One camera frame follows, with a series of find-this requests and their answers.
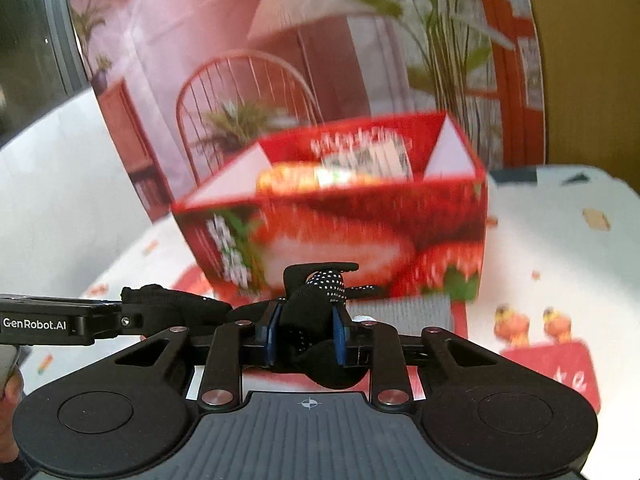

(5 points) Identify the white foam board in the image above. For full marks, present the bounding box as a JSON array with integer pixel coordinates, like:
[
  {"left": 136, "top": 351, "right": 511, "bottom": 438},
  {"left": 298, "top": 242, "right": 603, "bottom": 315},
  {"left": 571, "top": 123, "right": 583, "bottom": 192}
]
[{"left": 0, "top": 87, "right": 201, "bottom": 301}]

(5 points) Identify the red strawberry print cardboard box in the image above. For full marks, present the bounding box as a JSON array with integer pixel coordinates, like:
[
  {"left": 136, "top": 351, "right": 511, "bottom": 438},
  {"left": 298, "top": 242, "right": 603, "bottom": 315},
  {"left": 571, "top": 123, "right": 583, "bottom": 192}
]
[{"left": 171, "top": 109, "right": 490, "bottom": 305}]

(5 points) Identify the printed cartoon tablecloth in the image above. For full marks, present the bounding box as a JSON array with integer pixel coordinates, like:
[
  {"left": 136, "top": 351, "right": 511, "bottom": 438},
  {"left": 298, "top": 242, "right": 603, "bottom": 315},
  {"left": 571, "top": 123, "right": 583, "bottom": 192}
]
[{"left": 20, "top": 164, "right": 640, "bottom": 480}]

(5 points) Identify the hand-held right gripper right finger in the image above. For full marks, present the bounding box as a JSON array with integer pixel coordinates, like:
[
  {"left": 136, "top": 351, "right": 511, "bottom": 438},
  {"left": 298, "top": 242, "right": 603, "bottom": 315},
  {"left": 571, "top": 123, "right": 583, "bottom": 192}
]
[{"left": 330, "top": 306, "right": 502, "bottom": 412}]

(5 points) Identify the black dotted work glove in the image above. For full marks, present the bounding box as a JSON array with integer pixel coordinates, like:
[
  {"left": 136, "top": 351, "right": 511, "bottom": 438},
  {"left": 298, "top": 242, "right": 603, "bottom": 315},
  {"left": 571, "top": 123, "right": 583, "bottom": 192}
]
[{"left": 121, "top": 261, "right": 387, "bottom": 392}]

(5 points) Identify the printed room scene backdrop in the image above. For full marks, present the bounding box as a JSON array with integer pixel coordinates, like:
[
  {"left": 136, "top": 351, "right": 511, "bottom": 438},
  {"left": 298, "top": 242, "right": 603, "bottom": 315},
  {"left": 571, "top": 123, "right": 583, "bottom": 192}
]
[{"left": 62, "top": 0, "right": 547, "bottom": 227}]

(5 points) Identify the grey ribbed knitted cloth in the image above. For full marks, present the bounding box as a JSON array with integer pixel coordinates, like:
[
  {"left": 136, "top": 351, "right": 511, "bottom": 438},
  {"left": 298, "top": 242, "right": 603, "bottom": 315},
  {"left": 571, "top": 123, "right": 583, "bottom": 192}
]
[{"left": 344, "top": 294, "right": 454, "bottom": 332}]

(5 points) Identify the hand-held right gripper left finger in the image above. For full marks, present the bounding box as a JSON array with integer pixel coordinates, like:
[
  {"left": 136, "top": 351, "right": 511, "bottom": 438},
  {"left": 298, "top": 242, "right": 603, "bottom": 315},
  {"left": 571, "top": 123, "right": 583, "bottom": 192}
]
[{"left": 114, "top": 301, "right": 283, "bottom": 412}]

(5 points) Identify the person's left hand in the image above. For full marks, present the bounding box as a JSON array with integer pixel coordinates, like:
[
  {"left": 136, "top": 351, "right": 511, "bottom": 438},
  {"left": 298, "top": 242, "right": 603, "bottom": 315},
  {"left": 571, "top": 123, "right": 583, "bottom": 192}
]
[{"left": 0, "top": 360, "right": 26, "bottom": 464}]

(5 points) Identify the dark window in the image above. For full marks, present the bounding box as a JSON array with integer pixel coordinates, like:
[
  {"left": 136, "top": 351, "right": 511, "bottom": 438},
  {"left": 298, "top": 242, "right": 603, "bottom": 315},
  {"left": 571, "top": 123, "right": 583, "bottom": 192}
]
[{"left": 0, "top": 0, "right": 95, "bottom": 150}]

